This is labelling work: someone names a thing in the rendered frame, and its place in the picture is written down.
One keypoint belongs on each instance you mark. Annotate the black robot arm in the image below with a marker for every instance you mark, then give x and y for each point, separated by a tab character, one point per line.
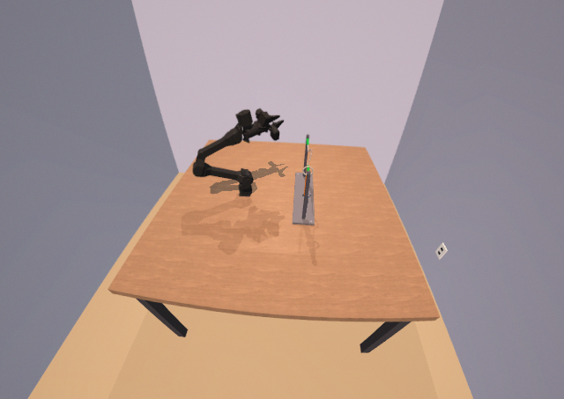
232	137

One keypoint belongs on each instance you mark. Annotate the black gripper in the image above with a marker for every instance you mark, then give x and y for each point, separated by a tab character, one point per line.
273	128

